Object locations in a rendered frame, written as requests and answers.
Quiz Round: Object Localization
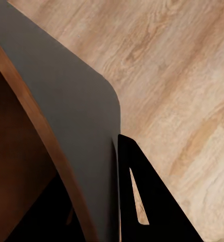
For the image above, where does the trash can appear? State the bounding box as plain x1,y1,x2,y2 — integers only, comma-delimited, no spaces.
0,0,121,242

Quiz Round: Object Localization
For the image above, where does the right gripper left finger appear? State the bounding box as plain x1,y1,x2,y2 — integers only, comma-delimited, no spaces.
5,173,86,242

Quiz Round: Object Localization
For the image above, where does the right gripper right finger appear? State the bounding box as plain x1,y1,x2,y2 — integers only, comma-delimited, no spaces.
118,134,204,242

